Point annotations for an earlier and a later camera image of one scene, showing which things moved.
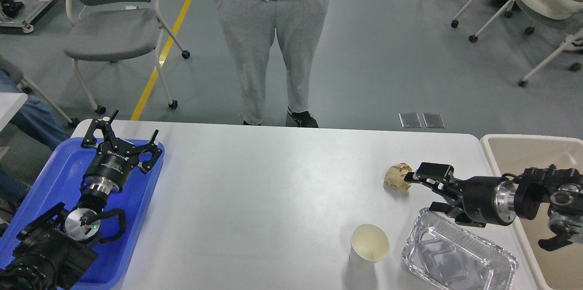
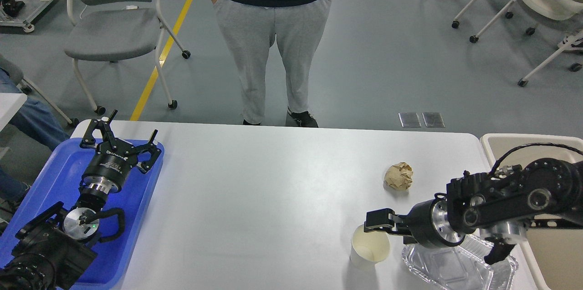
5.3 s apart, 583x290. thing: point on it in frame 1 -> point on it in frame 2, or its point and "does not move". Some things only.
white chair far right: x=567 y=46 does not move
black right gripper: x=488 y=200 -> x=428 y=224
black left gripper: x=111 y=166 does not move
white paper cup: x=369 y=243 does not move
